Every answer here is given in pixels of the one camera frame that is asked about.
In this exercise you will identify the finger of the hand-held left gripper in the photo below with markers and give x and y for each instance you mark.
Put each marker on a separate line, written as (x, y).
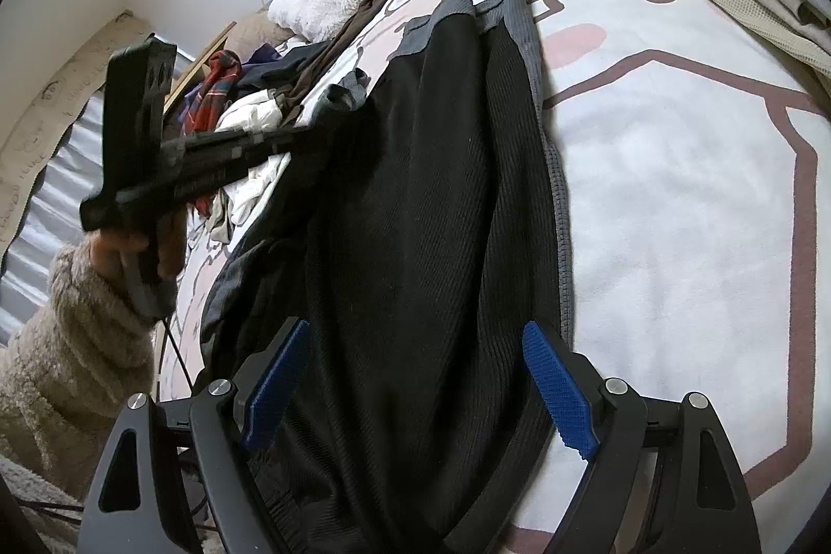
(259, 151)

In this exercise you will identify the light waffle folded garment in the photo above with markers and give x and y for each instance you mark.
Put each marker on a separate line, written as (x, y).
(759, 15)

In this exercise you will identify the wooden frame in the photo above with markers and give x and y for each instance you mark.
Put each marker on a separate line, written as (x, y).
(208, 51)

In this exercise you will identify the person's left hand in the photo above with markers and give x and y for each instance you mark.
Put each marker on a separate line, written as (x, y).
(107, 249)

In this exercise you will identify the person's left forearm beige sleeve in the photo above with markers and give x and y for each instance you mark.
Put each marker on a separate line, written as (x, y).
(65, 346)

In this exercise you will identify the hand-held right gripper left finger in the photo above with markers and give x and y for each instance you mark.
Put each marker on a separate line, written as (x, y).
(276, 392)

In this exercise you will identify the white garment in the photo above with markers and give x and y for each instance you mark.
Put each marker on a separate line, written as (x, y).
(253, 112)

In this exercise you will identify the dark purple garment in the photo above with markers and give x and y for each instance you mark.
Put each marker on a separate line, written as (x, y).
(285, 64)

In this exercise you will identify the grey quilted mattress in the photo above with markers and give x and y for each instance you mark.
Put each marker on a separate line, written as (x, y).
(39, 216)

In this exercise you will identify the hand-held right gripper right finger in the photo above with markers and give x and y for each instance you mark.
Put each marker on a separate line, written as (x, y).
(561, 392)

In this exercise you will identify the red plaid garment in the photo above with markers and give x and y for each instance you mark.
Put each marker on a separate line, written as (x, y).
(217, 87)

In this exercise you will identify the printed blanket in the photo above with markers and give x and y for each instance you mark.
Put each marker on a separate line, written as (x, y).
(681, 203)

